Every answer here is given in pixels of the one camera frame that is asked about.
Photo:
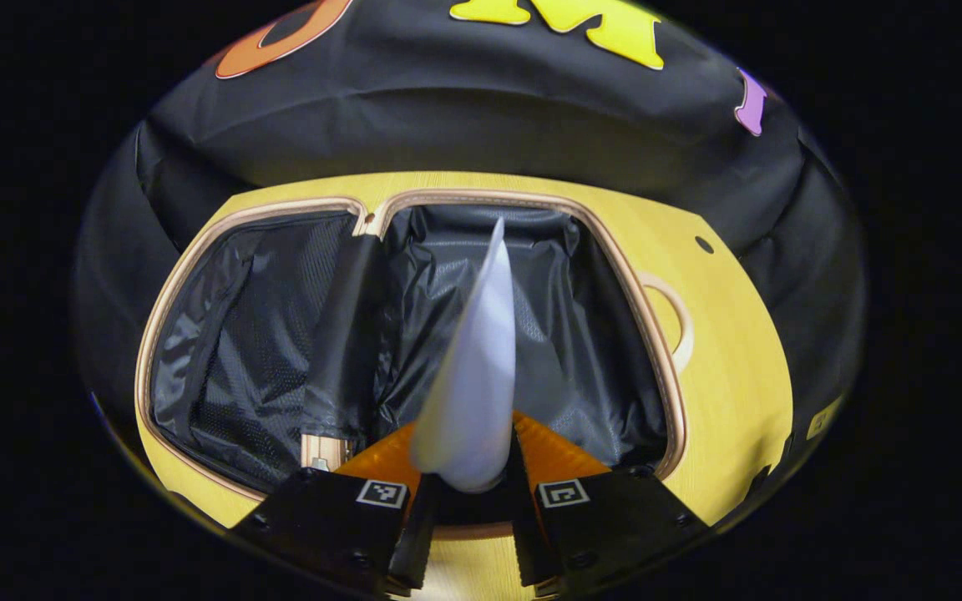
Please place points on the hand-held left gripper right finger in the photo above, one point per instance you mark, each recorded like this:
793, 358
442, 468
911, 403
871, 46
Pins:
531, 542

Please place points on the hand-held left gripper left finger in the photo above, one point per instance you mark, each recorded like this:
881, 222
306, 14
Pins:
416, 542

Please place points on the white skin care tube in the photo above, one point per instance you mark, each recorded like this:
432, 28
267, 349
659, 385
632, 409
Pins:
473, 401

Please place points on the pink suitcase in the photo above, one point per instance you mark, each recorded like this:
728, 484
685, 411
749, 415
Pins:
264, 351

